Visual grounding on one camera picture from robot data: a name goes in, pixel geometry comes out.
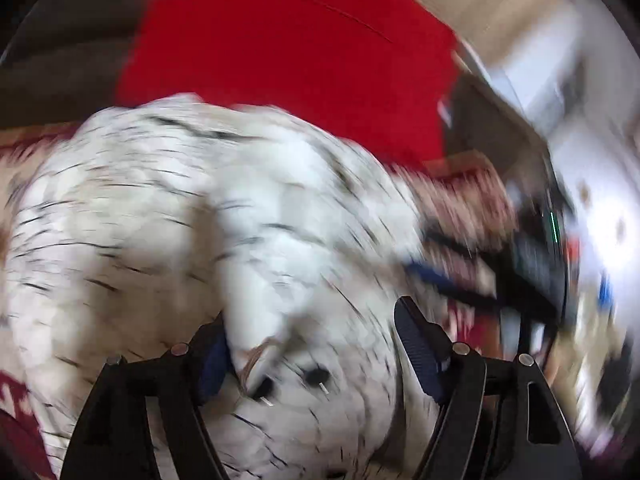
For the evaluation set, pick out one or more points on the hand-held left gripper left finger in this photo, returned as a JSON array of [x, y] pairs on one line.
[[212, 362]]

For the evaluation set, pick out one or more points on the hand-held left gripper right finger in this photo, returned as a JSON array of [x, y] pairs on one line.
[[417, 345]]

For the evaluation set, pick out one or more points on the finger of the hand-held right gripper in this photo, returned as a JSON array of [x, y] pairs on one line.
[[440, 280], [465, 245]]

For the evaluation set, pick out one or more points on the white black-veined garment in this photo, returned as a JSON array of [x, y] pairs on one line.
[[200, 220]]

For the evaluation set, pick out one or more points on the beige curtain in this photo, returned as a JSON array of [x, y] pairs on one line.
[[510, 10]]

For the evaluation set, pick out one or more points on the dark grey cloth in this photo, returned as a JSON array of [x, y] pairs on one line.
[[65, 50]]

